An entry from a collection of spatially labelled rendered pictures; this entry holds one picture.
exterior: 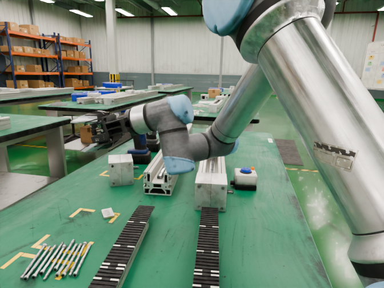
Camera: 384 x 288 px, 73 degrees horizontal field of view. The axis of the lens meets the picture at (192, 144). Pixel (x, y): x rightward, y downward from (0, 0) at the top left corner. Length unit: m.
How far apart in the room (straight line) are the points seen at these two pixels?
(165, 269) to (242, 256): 0.19
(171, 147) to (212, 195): 0.27
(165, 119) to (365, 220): 0.46
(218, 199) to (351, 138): 0.59
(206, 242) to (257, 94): 0.36
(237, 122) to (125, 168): 0.54
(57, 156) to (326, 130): 2.55
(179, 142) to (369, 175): 0.43
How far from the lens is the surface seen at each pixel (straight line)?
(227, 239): 0.74
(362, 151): 0.30
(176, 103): 0.62
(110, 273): 0.60
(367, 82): 7.10
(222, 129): 0.64
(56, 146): 2.68
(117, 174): 1.03
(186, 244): 0.71
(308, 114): 0.31
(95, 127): 0.72
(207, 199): 0.84
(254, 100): 0.57
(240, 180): 1.00
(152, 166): 0.98
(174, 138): 0.62
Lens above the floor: 1.20
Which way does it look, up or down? 15 degrees down
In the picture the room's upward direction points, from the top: 1 degrees clockwise
